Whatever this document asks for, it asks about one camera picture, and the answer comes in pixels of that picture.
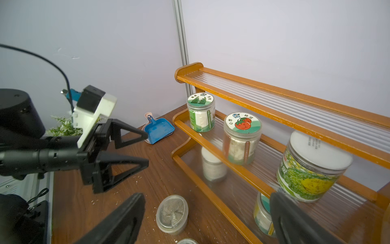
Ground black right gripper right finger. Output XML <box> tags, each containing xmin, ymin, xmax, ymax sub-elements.
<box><xmin>270</xmin><ymin>192</ymin><xmax>343</xmax><ymax>244</ymax></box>

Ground green yellow label jar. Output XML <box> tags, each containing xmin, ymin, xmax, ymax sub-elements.
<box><xmin>276</xmin><ymin>131</ymin><xmax>353</xmax><ymax>202</ymax></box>

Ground white-lid jar bottom left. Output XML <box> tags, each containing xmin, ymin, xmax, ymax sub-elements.
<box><xmin>201</xmin><ymin>147</ymin><xmax>228</xmax><ymax>182</ymax></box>

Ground green mimosa seed jar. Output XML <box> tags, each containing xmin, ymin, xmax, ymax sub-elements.
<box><xmin>187</xmin><ymin>92</ymin><xmax>215</xmax><ymax>133</ymax></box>

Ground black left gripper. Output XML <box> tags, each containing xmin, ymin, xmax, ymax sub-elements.
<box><xmin>77</xmin><ymin>119</ymin><xmax>149</xmax><ymax>194</ymax></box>

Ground clear grey seed cup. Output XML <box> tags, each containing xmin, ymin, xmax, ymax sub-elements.
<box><xmin>156</xmin><ymin>195</ymin><xmax>189</xmax><ymax>235</ymax></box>

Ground orange wooden three-tier shelf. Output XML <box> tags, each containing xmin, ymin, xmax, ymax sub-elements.
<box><xmin>172</xmin><ymin>62</ymin><xmax>390</xmax><ymax>244</ymax></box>

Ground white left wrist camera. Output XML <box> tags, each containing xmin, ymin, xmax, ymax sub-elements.
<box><xmin>61</xmin><ymin>85</ymin><xmax>117</xmax><ymax>148</ymax></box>

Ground small green potted plant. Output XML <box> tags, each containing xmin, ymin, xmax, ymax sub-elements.
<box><xmin>46</xmin><ymin>116</ymin><xmax>83</xmax><ymax>137</ymax></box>

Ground blue plastic dustpan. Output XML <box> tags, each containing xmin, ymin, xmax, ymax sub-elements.
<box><xmin>154</xmin><ymin>118</ymin><xmax>175</xmax><ymax>144</ymax></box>

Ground teal-lid jar bottom right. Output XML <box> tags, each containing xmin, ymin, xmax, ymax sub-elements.
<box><xmin>253</xmin><ymin>192</ymin><xmax>276</xmax><ymax>237</ymax></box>

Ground strawberry lid seed jar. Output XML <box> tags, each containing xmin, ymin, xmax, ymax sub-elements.
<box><xmin>222</xmin><ymin>112</ymin><xmax>263</xmax><ymax>165</ymax></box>

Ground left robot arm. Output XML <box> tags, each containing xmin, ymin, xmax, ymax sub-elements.
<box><xmin>1</xmin><ymin>86</ymin><xmax>149</xmax><ymax>244</ymax></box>

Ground red seed cup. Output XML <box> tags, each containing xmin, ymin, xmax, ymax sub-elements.
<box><xmin>177</xmin><ymin>238</ymin><xmax>198</xmax><ymax>244</ymax></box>

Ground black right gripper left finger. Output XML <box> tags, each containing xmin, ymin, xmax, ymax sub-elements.
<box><xmin>77</xmin><ymin>193</ymin><xmax>145</xmax><ymax>244</ymax></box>

